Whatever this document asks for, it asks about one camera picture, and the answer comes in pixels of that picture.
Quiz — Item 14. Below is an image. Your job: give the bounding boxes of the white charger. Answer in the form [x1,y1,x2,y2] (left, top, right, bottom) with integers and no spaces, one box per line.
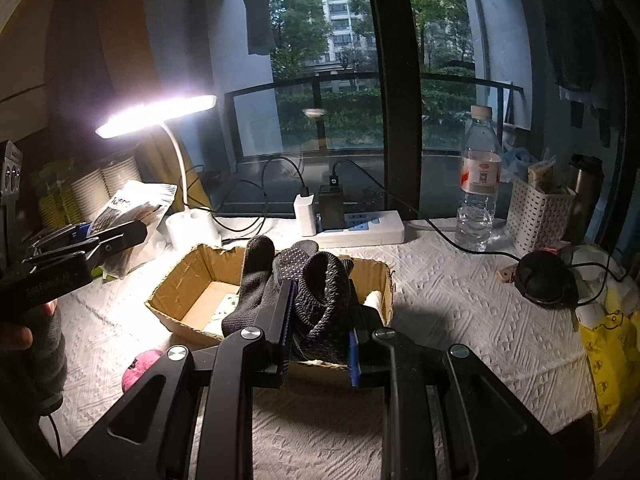
[292,191,321,237]

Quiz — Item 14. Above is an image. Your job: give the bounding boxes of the white printed plastic bag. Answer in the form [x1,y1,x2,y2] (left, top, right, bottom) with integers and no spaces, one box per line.
[91,181,179,281]

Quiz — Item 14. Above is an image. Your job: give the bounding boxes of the black window frame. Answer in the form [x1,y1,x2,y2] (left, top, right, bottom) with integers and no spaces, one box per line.
[362,0,425,221]

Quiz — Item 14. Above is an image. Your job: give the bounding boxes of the white paper cup pack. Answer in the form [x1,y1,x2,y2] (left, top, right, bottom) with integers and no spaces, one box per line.
[70,155,143,221]

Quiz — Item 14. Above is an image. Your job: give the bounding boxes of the blue plastic bag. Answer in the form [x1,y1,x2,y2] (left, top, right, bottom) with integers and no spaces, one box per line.
[500,147,538,183]

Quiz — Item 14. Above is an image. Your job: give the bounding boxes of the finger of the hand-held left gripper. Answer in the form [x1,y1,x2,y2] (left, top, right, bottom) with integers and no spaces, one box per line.
[22,220,149,267]
[30,222,94,257]

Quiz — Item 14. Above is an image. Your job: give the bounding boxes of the black cable on white charger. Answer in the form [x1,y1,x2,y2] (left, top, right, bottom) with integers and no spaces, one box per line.
[262,156,307,221]

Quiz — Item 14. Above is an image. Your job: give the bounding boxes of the black charger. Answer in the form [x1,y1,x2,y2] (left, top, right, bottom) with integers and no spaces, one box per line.
[319,176,347,231]

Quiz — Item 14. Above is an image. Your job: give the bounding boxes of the grey curtain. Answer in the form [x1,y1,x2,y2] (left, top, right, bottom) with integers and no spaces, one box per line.
[45,0,116,171]

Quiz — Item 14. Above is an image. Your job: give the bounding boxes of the white power strip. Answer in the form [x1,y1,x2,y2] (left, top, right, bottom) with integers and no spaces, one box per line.
[312,210,406,250]

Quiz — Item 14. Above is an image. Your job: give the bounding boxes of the pink plush ball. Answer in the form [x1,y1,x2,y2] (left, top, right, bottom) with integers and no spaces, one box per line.
[122,349,167,392]

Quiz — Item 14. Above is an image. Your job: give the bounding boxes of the steel thermos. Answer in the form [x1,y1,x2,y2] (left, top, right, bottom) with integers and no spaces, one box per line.
[565,154,606,246]

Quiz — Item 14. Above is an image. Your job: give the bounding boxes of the balcony railing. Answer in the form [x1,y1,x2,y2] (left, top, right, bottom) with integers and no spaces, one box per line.
[224,71,526,161]

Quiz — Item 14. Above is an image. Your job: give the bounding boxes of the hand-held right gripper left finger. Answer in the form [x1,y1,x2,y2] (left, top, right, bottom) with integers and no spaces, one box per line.
[62,280,301,480]

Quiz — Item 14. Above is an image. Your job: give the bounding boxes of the clear water bottle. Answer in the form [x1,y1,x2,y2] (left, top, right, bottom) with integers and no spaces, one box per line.
[456,105,503,253]

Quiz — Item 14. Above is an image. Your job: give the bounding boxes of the dark grey knit glove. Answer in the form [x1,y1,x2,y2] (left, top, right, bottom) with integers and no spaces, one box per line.
[222,235,358,363]

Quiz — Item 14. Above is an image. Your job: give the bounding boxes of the hanging grey garment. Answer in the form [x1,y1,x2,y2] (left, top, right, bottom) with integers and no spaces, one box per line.
[241,0,277,57]

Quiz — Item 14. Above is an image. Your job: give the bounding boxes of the white embossed tablecloth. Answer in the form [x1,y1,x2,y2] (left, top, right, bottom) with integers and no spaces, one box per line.
[50,215,640,480]

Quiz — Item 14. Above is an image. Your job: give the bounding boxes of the yellow curtain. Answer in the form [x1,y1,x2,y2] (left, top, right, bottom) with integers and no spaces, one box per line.
[97,0,221,201]

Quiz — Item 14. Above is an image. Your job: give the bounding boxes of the cardboard box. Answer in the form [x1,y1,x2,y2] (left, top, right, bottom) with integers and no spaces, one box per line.
[145,242,396,371]

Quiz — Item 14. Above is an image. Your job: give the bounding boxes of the hanging dark sweater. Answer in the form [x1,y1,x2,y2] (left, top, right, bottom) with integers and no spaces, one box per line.
[542,0,617,93]

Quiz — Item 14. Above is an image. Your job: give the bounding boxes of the person's left hand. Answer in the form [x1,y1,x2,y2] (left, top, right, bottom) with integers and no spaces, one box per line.
[0,301,57,352]

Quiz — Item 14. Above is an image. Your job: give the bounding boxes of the snack packets in basket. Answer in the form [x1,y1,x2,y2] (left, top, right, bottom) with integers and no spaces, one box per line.
[527,157,576,193]

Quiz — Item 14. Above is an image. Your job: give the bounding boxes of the white perforated basket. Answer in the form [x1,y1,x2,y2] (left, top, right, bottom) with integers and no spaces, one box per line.
[506,175,578,260]

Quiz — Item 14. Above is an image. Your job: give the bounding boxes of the white desk lamp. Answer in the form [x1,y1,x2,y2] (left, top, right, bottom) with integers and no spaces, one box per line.
[95,94,223,253]

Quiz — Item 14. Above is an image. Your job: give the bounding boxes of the black round device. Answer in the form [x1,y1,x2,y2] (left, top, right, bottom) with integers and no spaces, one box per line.
[515,249,580,306]

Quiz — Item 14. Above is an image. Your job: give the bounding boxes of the pale yellow tissue pack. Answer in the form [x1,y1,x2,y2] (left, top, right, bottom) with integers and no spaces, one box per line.
[602,280,640,317]

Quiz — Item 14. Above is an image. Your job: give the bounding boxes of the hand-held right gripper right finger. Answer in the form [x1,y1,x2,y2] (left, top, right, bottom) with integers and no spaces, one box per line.
[346,280,576,480]

